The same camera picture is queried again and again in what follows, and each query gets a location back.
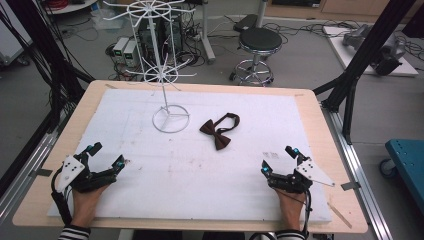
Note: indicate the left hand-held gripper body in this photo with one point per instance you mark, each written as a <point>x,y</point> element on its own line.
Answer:
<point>71,168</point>

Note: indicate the person's left hand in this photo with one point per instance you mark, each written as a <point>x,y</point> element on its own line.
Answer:
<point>86,205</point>

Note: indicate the aluminium rail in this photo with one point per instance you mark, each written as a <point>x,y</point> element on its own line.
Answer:
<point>360,180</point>
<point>26,166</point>

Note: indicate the thin wooden stick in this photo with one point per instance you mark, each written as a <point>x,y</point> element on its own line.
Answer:
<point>339,215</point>

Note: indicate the black round stool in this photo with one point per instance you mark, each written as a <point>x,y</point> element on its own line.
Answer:
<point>260,41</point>

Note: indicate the grey bench power supply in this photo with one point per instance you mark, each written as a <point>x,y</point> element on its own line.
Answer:
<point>119,48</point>
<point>130,53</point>

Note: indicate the grey table leg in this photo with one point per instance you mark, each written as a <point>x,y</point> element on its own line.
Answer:
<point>207,36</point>

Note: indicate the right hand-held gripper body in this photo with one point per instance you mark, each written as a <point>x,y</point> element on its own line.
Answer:
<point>311,172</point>

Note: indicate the round white table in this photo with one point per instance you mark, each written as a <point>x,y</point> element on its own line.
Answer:
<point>71,6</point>

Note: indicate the grey machine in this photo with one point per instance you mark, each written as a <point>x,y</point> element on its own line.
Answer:
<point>390,50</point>

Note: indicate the grey tape strip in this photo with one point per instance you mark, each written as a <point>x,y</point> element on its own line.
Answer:
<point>350,186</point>
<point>41,172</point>

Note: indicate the person's right hand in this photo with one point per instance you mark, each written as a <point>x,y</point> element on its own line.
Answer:
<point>290,206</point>

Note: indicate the white foam mat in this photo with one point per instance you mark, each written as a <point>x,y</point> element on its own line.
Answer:
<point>186,180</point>

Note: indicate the blue cart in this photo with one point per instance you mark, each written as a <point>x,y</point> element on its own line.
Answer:
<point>408,166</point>

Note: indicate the white floor platform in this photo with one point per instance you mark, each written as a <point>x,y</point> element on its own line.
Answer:
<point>353,60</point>

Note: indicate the black metal frame post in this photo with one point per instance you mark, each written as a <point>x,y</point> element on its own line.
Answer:
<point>363,53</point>
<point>46,50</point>

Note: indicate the black computer tower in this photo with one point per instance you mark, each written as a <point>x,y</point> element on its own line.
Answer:
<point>166,36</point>

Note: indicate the brown bow tie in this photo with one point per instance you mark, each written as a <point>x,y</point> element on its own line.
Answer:
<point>216,131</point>

